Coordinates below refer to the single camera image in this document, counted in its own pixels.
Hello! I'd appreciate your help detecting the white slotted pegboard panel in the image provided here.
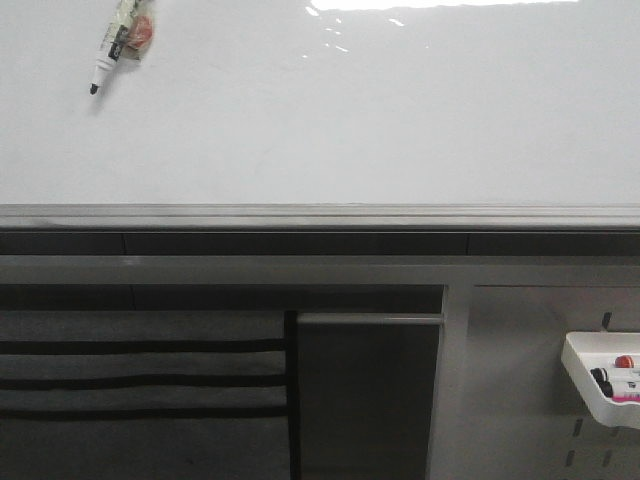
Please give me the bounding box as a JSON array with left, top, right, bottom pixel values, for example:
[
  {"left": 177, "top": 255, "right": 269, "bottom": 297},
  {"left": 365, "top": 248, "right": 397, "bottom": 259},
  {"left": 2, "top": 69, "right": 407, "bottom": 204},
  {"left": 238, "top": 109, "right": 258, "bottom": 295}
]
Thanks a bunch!
[{"left": 428, "top": 286, "right": 639, "bottom": 479}]

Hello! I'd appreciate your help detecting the white glossy whiteboard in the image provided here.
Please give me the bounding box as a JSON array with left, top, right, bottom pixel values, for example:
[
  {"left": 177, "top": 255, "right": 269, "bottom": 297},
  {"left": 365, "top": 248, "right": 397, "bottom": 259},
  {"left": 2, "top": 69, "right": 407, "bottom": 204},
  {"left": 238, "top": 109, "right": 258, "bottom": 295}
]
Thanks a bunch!
[{"left": 1, "top": 1, "right": 639, "bottom": 229}]

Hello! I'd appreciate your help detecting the grey striped fabric organizer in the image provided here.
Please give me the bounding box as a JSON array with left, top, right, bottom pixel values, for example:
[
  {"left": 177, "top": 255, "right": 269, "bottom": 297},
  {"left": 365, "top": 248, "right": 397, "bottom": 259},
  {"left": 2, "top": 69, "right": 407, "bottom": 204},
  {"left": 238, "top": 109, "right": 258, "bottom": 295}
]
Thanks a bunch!
[{"left": 1, "top": 311, "right": 300, "bottom": 479}]

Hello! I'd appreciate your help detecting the red-capped marker in tray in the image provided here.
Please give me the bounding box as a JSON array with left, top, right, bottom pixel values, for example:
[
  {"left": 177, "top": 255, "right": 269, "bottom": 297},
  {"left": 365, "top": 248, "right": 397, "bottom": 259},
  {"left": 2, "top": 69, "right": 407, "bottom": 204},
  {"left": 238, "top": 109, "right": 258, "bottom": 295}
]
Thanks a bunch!
[{"left": 610, "top": 354, "right": 640, "bottom": 369}]

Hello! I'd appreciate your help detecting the white plastic marker tray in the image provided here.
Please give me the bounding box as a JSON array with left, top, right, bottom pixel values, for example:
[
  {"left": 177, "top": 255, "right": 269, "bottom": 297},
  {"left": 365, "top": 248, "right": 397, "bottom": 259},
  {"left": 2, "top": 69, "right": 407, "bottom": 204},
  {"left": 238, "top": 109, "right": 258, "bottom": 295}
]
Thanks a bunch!
[{"left": 561, "top": 332, "right": 639, "bottom": 429}]

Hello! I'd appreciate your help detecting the white black-tipped whiteboard marker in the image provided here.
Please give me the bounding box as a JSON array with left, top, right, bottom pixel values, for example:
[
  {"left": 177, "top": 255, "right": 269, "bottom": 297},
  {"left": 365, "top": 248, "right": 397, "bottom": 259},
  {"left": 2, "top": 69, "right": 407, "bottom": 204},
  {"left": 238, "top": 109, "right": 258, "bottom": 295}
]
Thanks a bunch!
[{"left": 89, "top": 0, "right": 155, "bottom": 95}]

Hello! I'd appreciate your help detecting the black-capped marker in tray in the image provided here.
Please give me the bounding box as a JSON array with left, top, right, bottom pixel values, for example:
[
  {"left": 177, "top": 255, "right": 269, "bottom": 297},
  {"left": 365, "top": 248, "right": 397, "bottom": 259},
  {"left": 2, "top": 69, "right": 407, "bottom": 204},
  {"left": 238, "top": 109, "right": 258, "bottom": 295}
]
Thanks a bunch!
[{"left": 590, "top": 368, "right": 640, "bottom": 383}]

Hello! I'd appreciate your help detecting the dark grey panel with rail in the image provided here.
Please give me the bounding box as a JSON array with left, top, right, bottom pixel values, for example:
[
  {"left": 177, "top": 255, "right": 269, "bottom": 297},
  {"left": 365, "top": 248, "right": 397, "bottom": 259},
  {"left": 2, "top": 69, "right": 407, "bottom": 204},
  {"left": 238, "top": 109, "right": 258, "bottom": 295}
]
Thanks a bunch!
[{"left": 299, "top": 313, "right": 441, "bottom": 479}]

